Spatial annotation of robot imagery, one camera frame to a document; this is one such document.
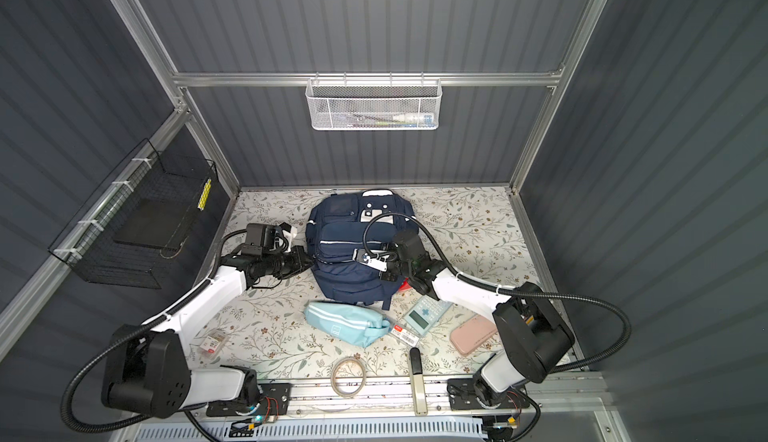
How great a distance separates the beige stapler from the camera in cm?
72

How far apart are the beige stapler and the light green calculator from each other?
0.30 ft

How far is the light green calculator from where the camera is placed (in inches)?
33.9

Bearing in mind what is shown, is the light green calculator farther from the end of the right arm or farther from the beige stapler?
the end of the right arm

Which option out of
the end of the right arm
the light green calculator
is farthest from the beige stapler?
the end of the right arm
